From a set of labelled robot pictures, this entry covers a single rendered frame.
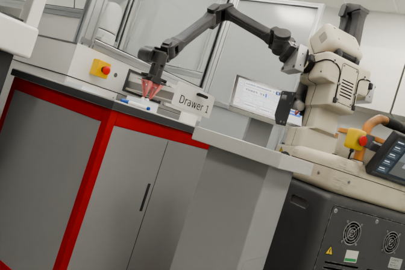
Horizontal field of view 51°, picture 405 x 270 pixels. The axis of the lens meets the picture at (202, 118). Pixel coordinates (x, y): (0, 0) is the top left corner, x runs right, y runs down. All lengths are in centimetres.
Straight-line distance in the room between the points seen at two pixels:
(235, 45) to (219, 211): 287
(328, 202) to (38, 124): 101
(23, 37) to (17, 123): 34
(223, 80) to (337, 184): 256
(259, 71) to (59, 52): 217
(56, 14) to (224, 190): 124
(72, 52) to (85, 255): 88
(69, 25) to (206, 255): 121
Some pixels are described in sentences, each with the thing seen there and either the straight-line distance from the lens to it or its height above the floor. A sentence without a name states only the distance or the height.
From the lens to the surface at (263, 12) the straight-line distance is 398.
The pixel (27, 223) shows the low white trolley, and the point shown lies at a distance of 154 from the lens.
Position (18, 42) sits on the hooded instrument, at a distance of 150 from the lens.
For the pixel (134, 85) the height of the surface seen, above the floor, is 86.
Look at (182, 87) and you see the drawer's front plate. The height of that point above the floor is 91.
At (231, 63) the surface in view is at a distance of 394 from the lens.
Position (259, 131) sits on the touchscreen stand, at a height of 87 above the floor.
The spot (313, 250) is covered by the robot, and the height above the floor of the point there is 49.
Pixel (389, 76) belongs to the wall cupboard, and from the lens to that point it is 518.
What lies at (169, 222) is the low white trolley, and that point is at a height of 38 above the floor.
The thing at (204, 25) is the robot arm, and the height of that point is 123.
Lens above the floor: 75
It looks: 2 degrees up
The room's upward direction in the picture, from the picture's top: 18 degrees clockwise
